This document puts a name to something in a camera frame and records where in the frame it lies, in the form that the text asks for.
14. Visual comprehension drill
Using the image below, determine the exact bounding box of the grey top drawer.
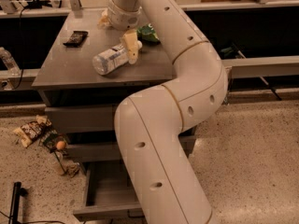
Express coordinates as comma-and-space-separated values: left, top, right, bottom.
45, 105, 115, 133

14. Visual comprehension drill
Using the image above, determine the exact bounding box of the dark green snack bag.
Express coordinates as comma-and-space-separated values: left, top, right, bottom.
40, 131, 66, 153

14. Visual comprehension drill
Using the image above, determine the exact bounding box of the green chip bag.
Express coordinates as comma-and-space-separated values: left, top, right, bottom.
137, 23, 160, 43

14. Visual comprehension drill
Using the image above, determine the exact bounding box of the black stand with cable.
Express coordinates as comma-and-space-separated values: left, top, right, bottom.
3, 182, 54, 224

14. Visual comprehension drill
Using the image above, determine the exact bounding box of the grey open bottom drawer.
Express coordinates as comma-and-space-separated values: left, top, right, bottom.
73, 160, 144, 221

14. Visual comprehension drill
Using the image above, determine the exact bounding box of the clear bottle at left rail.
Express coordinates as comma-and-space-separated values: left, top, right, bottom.
0, 47, 21, 77

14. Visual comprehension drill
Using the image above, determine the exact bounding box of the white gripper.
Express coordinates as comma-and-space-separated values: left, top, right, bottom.
97, 0, 141, 64

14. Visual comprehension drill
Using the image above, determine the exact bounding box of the grey middle drawer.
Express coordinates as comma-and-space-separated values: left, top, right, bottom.
65, 135, 197, 163

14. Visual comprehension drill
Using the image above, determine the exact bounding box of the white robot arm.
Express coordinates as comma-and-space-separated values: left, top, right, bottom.
107, 0, 228, 224

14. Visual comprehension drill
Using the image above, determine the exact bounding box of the crumpled wrapper on floor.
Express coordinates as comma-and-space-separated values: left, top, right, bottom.
66, 163, 79, 177

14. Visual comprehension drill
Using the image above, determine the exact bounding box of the brown white snack bag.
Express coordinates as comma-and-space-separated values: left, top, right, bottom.
13, 115, 51, 147

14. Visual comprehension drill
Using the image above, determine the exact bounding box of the clear bottle on floor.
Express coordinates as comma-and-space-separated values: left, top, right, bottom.
49, 152, 66, 175

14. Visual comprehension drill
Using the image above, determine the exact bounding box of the small orange ball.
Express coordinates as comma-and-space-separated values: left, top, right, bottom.
56, 141, 66, 150

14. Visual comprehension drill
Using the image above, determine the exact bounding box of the clear blue-label plastic bottle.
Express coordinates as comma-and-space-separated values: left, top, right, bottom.
93, 43, 136, 76

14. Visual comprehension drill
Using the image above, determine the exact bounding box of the grey drawer cabinet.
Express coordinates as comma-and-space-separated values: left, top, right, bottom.
32, 7, 198, 161

